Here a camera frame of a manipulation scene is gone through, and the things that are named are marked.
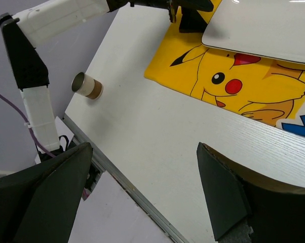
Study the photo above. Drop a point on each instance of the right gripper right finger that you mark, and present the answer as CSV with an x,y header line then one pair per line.
x,y
246,206

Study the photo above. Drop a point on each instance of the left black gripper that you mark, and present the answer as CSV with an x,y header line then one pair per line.
x,y
191,20

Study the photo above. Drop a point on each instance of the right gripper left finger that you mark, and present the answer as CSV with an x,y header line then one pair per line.
x,y
34,208

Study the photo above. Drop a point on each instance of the white rectangular plate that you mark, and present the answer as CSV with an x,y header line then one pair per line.
x,y
272,29

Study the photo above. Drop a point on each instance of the yellow printed cloth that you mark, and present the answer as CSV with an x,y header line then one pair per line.
x,y
267,90

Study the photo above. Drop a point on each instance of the cup with wooden base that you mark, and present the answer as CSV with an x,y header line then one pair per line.
x,y
86,86

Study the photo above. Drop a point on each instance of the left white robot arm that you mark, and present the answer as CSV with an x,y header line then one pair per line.
x,y
26,30

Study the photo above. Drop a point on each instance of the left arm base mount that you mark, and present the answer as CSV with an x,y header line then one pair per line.
x,y
76,166

